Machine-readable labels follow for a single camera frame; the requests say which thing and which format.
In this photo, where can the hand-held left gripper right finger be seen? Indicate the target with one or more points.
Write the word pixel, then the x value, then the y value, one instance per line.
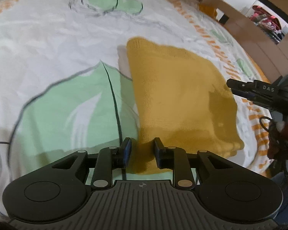
pixel 158 152

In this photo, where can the mustard yellow knitted garment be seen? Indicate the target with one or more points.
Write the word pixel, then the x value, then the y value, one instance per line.
pixel 180 95

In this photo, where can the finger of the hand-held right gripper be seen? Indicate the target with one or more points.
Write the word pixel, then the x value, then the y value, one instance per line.
pixel 247 97
pixel 240 84

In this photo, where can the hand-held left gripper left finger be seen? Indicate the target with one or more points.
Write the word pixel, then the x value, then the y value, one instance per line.
pixel 126 149

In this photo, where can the white leaf-print duvet cover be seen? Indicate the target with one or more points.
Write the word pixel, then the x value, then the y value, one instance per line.
pixel 62 64

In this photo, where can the pile of colourful clothes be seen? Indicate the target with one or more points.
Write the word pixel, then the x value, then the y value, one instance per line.
pixel 266 20

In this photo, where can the beige wooden bed end panel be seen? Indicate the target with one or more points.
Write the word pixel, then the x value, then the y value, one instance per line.
pixel 259 52

